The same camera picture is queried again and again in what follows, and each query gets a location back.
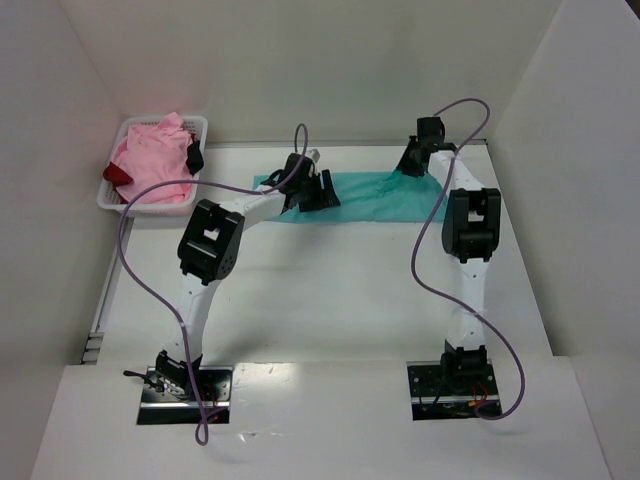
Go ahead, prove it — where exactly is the pink t shirt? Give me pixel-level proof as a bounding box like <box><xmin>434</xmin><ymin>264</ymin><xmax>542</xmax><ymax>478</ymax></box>
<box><xmin>109</xmin><ymin>112</ymin><xmax>197</xmax><ymax>205</ymax></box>

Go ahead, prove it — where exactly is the teal t shirt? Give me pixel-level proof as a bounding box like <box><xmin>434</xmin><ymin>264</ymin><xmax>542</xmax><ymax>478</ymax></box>
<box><xmin>273</xmin><ymin>171</ymin><xmax>441</xmax><ymax>224</ymax></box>

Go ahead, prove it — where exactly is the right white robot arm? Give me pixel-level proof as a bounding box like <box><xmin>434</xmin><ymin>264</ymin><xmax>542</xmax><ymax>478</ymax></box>
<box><xmin>396</xmin><ymin>116</ymin><xmax>501</xmax><ymax>395</ymax></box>

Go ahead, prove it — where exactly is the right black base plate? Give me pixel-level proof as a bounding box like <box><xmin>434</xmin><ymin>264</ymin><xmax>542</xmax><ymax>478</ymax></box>
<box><xmin>407</xmin><ymin>362</ymin><xmax>503</xmax><ymax>421</ymax></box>

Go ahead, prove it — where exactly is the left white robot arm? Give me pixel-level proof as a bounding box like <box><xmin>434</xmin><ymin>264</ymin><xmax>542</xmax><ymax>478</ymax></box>
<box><xmin>155</xmin><ymin>149</ymin><xmax>340</xmax><ymax>398</ymax></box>

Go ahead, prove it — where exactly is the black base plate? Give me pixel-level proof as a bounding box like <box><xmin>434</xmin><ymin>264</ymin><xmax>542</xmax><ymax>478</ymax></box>
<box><xmin>407</xmin><ymin>362</ymin><xmax>503</xmax><ymax>421</ymax></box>
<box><xmin>136</xmin><ymin>363</ymin><xmax>235</xmax><ymax>427</ymax></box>

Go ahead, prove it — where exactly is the white plastic basket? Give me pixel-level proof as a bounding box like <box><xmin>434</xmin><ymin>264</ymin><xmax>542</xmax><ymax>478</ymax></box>
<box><xmin>96</xmin><ymin>112</ymin><xmax>208</xmax><ymax>216</ymax></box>

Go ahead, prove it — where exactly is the black t shirt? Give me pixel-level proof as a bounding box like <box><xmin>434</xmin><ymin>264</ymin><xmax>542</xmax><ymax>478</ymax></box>
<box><xmin>185</xmin><ymin>140</ymin><xmax>204</xmax><ymax>176</ymax></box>

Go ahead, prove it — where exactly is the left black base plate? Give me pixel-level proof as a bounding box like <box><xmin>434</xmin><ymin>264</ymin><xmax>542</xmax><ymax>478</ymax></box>
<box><xmin>136</xmin><ymin>363</ymin><xmax>235</xmax><ymax>427</ymax></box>

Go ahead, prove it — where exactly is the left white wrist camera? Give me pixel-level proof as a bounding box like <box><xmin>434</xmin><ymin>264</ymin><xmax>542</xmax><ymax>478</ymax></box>
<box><xmin>305</xmin><ymin>149</ymin><xmax>320</xmax><ymax>163</ymax></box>

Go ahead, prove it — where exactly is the red t shirt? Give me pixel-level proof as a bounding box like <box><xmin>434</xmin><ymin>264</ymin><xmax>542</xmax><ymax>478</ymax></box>
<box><xmin>103</xmin><ymin>162</ymin><xmax>133</xmax><ymax>188</ymax></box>

